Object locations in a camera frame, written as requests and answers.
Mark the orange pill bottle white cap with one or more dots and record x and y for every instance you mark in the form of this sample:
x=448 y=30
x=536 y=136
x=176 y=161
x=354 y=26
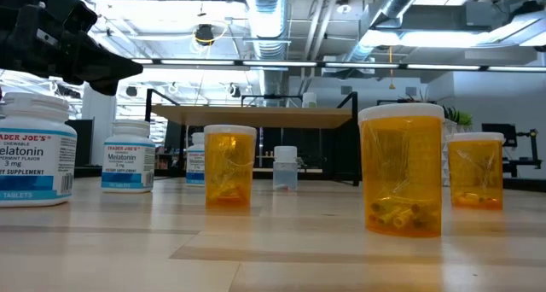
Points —
x=475 y=172
x=230 y=168
x=401 y=168

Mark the black monitor on arm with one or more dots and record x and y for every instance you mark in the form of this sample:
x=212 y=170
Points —
x=497 y=132

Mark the small clear plastic bottle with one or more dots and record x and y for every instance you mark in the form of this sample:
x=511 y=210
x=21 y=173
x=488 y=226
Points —
x=309 y=101
x=285 y=172

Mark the silver ventilation duct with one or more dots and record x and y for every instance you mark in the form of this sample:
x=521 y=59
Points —
x=384 y=14
x=266 y=27

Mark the black flat monitor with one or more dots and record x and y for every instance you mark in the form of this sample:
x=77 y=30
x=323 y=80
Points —
x=81 y=142

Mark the long ceiling light strip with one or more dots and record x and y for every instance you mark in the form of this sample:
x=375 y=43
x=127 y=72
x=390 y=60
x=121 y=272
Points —
x=277 y=63

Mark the hanging black ceiling device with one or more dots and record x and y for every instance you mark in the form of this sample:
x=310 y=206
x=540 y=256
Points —
x=205 y=33

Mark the white melatonin supplement bottle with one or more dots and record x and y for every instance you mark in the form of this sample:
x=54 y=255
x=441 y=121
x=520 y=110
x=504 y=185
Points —
x=34 y=155
x=128 y=164
x=195 y=164

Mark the wooden shelf with black frame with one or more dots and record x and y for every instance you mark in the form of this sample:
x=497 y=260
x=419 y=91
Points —
x=256 y=117

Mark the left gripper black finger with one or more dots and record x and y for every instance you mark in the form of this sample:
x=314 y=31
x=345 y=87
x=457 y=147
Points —
x=113 y=73
x=102 y=57

